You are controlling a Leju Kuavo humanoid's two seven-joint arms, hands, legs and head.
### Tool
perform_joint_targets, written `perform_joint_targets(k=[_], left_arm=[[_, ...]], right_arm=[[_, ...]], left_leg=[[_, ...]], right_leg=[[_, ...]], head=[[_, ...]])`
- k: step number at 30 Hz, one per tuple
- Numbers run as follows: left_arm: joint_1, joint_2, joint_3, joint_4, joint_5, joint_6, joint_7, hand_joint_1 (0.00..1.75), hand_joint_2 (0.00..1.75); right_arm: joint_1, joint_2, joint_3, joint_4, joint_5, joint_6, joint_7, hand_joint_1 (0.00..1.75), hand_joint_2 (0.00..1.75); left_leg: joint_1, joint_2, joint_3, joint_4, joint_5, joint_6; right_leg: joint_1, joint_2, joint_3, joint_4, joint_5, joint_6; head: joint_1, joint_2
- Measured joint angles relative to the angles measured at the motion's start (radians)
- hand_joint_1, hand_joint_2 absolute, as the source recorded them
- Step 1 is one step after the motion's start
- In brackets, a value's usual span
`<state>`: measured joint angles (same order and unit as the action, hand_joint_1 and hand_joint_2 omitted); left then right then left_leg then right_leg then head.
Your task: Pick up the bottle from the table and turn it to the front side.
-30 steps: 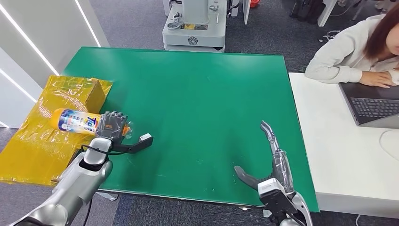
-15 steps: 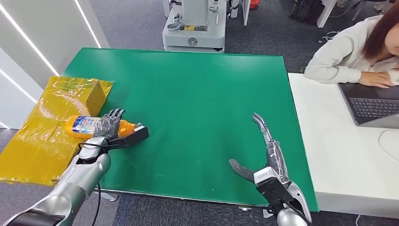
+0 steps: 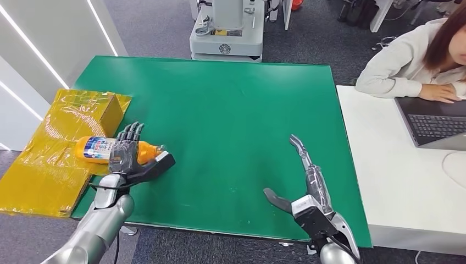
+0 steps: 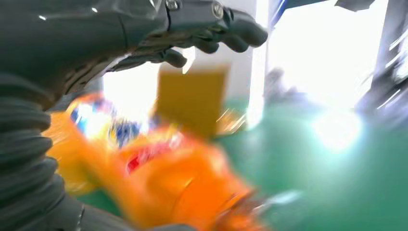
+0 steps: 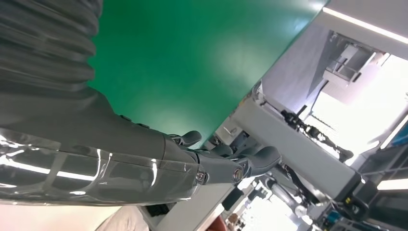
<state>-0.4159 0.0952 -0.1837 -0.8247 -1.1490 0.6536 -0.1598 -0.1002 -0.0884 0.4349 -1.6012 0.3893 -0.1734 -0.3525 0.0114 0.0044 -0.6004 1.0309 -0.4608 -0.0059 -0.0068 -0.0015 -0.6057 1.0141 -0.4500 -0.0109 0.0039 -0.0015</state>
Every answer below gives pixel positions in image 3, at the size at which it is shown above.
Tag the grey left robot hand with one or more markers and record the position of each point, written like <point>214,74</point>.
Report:
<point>123,156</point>

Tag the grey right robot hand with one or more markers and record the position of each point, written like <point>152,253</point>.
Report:
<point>316,182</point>

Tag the orange plastic bottle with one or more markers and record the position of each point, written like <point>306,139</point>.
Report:
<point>94,149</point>

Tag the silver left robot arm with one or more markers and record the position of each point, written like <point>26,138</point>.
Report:
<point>98,222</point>

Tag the white robot base machine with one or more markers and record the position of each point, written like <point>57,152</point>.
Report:
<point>231,40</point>

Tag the white desk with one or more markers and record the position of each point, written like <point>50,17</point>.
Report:
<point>382,164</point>

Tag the yellow taped cardboard box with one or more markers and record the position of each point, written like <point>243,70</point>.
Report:
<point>47,175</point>

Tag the green table mat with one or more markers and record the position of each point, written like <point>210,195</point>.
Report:
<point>218,109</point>

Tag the grey laptop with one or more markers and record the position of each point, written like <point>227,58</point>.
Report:
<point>433,125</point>

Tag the person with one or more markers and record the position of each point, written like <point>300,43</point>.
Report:
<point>397,62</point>

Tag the person's hand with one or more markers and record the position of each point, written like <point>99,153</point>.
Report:
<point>438,93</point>

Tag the white upright panel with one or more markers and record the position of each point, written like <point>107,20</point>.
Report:
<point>287,14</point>

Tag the black bags on floor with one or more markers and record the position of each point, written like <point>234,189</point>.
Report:
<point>358,14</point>

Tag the white desk leg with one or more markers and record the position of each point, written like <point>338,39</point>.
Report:
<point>379,15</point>

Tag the red round object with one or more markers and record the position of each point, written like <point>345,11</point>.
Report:
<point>297,4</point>

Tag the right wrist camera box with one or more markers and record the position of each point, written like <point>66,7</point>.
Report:
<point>315,218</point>

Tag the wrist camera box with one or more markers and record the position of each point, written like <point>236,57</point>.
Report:
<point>315,218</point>
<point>160,165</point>

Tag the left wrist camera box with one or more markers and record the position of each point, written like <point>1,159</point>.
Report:
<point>160,165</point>

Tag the white table bracket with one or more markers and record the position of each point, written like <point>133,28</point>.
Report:
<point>310,250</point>

